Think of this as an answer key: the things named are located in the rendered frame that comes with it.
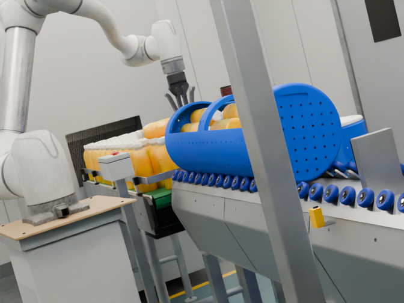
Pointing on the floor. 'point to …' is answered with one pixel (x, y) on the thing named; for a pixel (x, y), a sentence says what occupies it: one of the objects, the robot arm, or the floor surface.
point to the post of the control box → (136, 243)
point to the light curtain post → (267, 150)
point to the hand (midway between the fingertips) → (187, 122)
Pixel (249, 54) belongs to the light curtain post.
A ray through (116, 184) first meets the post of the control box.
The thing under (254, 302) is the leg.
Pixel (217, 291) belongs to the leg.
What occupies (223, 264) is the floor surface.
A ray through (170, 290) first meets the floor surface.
